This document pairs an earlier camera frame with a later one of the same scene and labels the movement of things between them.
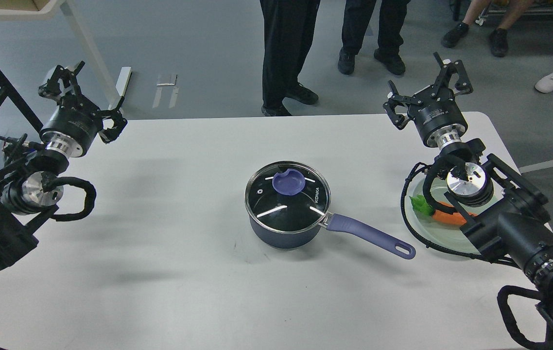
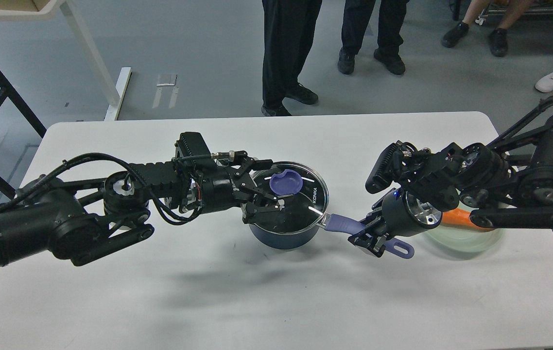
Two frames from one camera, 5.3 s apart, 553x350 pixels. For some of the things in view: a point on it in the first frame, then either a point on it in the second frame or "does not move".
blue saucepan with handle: (299, 238) does not move
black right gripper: (438, 116) -> (402, 215)
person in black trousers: (289, 28) does not move
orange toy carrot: (455, 218) does not move
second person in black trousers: (357, 13) does not move
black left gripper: (75, 122) -> (216, 189)
